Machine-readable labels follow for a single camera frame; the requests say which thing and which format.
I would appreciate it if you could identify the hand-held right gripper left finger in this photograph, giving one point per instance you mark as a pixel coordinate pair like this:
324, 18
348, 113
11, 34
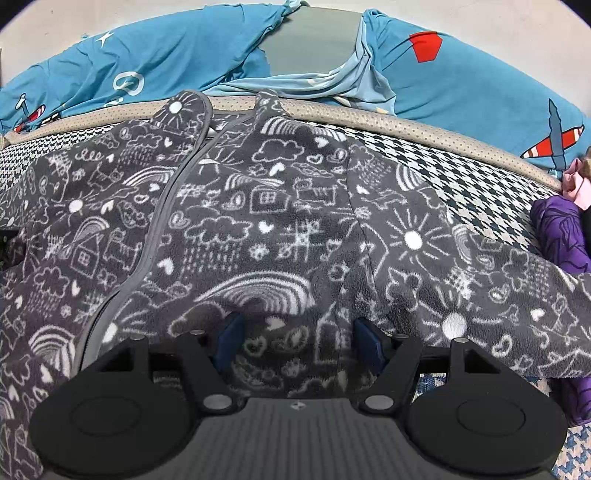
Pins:
228, 341

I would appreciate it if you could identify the tan and pink cloth item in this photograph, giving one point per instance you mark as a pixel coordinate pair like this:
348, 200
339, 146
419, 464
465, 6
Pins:
581, 189

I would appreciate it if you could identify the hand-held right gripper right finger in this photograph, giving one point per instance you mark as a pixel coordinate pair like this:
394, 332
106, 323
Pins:
369, 344

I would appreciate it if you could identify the purple jacket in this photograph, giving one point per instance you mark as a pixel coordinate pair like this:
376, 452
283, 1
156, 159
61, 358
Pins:
563, 230

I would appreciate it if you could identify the blue airplane-print cover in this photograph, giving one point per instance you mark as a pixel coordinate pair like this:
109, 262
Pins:
184, 50

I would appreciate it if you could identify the grey doodle-print fleece jacket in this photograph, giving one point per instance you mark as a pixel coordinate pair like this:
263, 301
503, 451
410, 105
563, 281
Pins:
277, 221

